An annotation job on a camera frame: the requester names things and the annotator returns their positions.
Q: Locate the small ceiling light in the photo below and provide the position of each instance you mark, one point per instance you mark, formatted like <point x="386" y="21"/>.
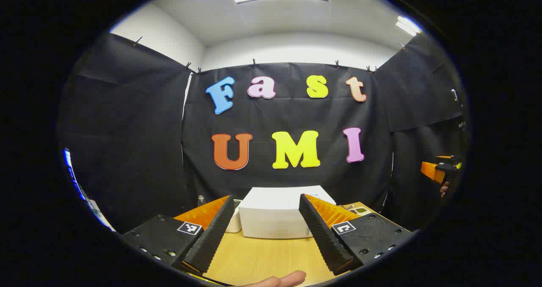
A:
<point x="407" y="26"/>

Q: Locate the white divided dish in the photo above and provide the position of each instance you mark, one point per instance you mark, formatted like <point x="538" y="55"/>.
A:
<point x="360" y="211"/>

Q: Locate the white toaster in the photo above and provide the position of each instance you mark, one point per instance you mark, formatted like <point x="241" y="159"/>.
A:
<point x="235" y="223"/>

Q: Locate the black backdrop cloth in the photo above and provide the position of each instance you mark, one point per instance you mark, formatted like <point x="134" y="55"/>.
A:
<point x="127" y="130"/>

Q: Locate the white microwave oven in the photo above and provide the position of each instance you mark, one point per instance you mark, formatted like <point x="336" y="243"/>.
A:
<point x="275" y="213"/>

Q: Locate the clear plastic water bottle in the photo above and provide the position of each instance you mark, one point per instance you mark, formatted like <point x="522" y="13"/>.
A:
<point x="201" y="201"/>

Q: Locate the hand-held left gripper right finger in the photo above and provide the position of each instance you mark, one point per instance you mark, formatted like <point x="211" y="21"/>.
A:
<point x="322" y="236"/>

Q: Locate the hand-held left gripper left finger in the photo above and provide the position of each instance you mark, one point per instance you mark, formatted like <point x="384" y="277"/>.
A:
<point x="214" y="236"/>

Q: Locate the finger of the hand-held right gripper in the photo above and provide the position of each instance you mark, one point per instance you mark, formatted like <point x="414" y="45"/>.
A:
<point x="430" y="169"/>

